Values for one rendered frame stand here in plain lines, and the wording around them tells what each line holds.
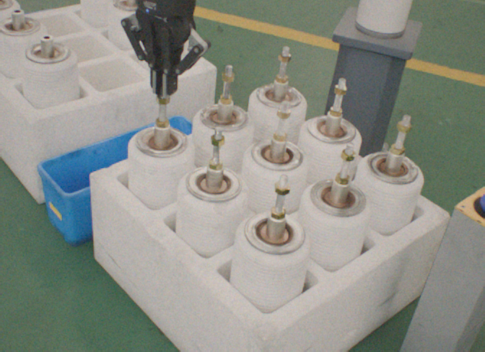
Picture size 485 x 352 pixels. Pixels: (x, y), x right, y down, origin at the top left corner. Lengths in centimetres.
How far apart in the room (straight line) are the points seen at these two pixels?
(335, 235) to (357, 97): 46
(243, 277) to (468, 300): 28
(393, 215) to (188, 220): 30
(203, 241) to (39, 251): 36
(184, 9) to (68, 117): 42
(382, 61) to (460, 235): 48
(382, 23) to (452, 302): 54
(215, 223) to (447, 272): 30
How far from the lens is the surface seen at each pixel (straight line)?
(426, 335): 95
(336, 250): 87
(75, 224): 110
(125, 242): 98
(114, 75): 133
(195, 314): 89
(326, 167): 99
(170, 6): 80
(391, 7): 120
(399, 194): 93
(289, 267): 78
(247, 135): 98
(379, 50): 120
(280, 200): 76
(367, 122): 128
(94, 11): 144
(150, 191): 94
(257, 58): 174
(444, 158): 149
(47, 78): 114
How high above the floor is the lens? 79
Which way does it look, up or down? 37 degrees down
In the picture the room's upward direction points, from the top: 7 degrees clockwise
